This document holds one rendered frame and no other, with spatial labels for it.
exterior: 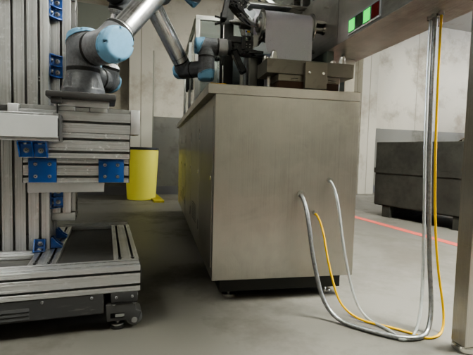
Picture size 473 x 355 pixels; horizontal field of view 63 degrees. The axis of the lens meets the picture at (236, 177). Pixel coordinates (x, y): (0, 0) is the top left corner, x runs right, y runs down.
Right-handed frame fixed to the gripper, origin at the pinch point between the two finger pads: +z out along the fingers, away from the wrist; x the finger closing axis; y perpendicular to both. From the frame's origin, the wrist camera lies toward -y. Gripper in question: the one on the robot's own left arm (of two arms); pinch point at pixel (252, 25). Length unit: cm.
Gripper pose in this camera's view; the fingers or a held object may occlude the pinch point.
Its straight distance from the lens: 201.5
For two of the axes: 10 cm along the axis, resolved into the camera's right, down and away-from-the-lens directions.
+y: 6.4, -7.6, 0.8
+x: -2.1, -0.7, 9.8
